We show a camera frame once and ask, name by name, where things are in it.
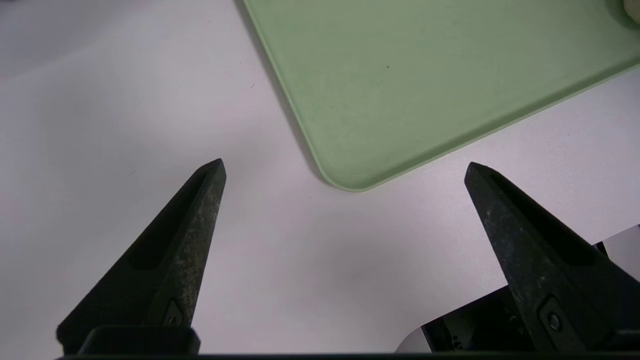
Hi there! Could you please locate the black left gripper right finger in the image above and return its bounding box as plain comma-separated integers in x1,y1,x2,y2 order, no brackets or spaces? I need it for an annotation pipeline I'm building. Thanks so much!
464,161,640,352

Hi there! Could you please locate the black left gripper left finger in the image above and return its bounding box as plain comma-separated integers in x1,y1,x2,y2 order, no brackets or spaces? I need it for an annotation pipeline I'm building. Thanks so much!
56,158,227,354

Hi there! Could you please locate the cream bun with orange top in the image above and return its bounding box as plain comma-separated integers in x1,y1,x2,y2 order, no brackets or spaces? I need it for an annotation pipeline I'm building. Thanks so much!
621,0,640,26

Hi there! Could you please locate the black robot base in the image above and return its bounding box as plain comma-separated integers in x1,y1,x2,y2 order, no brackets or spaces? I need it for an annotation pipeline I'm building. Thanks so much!
421,286,538,353

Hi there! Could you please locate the light green plastic tray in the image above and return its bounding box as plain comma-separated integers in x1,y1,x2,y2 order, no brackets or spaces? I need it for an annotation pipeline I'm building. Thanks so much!
242,0,640,193

